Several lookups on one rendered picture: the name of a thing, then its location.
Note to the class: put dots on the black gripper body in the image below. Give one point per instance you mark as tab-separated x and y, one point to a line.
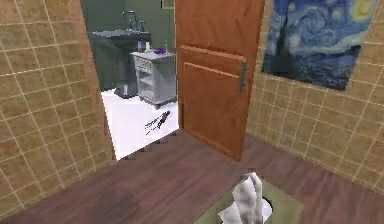
164	118

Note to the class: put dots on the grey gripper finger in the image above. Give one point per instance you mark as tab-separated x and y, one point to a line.
152	128
150	123

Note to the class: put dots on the green tissue box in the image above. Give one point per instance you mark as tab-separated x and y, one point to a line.
250	203

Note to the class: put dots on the grey bedside cabinet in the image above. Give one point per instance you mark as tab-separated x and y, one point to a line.
156	78

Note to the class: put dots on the purple small dish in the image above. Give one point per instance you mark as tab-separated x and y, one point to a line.
160	51

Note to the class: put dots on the brown wooden room door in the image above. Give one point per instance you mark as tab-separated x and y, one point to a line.
216	73

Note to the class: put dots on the pale thin candle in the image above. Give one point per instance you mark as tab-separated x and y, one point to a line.
165	46

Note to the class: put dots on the dark small bottle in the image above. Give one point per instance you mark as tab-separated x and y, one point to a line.
141	45

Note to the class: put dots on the dark grey sink faucet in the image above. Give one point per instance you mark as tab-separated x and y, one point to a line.
133	20

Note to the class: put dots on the blue starry night painting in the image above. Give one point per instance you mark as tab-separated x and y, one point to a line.
313	40

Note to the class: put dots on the dark grey pedestal sink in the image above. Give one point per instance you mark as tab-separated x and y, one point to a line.
116	56

